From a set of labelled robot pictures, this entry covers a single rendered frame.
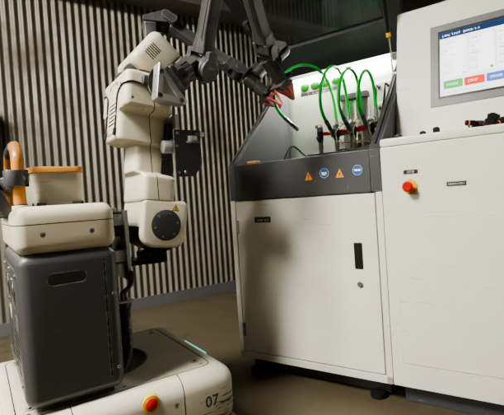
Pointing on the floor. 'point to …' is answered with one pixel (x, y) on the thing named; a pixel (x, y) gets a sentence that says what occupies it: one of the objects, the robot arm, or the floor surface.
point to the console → (456, 238)
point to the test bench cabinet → (381, 383)
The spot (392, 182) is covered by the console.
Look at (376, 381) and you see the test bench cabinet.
